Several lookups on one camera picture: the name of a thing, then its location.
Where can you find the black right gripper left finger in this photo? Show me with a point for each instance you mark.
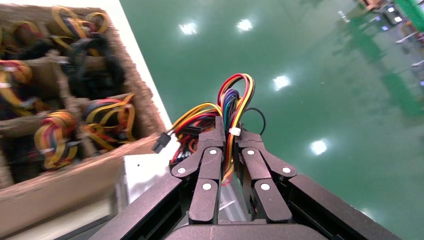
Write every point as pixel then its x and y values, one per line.
pixel 210 165

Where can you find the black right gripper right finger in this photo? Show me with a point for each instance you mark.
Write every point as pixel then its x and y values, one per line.
pixel 258 172

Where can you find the brown cardboard divider box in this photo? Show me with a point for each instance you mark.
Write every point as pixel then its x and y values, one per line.
pixel 66 185

